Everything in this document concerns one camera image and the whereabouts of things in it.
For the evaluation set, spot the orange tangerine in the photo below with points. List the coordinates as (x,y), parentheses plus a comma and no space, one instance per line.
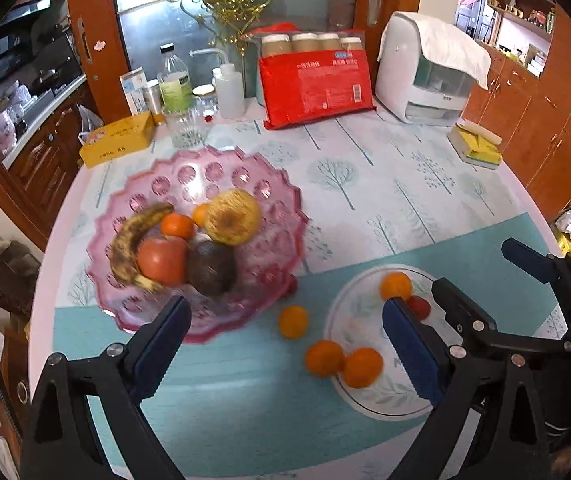
(294,321)
(177,225)
(396,286)
(200,215)
(324,358)
(363,367)

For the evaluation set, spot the white towel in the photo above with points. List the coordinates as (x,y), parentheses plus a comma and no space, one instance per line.
(455,45)

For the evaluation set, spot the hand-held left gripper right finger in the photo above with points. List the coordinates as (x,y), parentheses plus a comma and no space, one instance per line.
(415,355)

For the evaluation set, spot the clear hanging plastic bag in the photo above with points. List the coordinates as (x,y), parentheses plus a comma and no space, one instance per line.
(87,122)

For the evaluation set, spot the small metal can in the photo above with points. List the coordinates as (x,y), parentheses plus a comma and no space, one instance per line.
(152,100)

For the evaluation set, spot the dark wooden entry door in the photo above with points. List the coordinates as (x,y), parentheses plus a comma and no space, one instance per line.
(470,20)

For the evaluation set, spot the clear bottle black cap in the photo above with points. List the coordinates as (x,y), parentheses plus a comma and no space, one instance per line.
(173,80)

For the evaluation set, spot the spotted ripe banana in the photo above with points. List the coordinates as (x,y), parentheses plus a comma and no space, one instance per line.
(125,245)

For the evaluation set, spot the yellow tin box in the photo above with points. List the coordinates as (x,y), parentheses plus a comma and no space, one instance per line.
(118,137)

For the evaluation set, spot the clear drinking glass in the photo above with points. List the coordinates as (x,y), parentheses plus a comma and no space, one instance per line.
(185,127)

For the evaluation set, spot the dark avocado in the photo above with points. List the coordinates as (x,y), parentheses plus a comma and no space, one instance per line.
(213,267)

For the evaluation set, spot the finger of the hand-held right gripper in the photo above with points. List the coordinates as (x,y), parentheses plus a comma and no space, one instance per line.
(530,260)
(465,312)

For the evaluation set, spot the wooden wall cabinet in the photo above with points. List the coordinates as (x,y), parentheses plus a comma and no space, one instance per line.
(550,120)

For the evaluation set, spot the pink door sticker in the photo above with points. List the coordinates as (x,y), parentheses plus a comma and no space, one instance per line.
(99,45)

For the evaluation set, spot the small glass jar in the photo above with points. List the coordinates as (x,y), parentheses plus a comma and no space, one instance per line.
(205,100)

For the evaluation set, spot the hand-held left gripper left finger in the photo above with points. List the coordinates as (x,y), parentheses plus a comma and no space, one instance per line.
(158,355)

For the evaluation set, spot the yellow pear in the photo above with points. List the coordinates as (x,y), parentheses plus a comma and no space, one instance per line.
(233,217)

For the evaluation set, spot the white countertop appliance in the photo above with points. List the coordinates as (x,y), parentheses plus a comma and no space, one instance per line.
(410,85)

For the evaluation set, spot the yellow tissue pack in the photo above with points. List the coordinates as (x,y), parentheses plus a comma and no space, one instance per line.
(475,145)

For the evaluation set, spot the wooden kitchen cabinet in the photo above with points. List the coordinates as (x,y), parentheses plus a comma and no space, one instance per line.
(50,150)

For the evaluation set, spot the tree print tablecloth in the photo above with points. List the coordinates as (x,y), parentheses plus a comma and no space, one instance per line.
(365,200)

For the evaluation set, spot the white blue carton box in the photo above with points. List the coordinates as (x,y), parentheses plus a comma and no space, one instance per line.
(133,90)

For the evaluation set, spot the pink glass fruit bowl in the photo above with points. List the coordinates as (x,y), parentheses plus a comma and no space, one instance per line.
(268,240)

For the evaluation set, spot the red lychee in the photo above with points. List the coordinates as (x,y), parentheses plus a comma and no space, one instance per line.
(419,306)
(293,284)

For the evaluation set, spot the white squeeze wash bottle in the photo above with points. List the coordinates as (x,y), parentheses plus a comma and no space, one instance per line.
(228,92)

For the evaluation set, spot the red apple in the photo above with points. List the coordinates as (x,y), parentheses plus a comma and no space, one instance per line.
(163,260)

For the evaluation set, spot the red paper cup package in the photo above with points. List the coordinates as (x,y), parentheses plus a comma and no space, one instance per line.
(315,85)

